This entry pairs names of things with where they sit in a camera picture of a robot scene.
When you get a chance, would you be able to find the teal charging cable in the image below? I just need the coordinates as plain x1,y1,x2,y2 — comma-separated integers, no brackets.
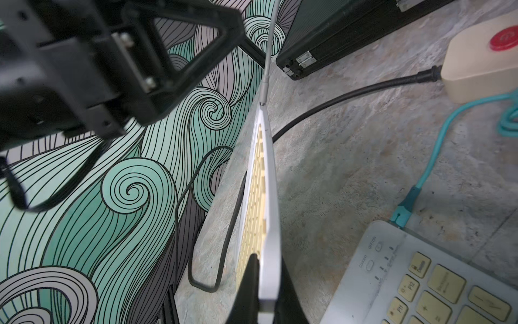
390,87,518,230

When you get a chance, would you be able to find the black computer box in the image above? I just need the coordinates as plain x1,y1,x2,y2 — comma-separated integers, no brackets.
276,0,448,80

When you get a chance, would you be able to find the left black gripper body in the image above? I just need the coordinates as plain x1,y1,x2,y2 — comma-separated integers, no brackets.
1,1,246,151

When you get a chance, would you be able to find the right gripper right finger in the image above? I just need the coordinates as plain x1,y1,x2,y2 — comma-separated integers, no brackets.
275,260,309,324

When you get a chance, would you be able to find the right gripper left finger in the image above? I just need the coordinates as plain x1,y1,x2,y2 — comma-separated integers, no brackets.
226,254,260,324

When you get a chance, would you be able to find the yellow wireless keyboard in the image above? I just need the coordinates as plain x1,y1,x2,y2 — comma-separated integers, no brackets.
321,221,517,323
236,106,282,317

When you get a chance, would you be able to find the black power cable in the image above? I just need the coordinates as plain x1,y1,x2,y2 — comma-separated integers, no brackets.
187,64,444,293

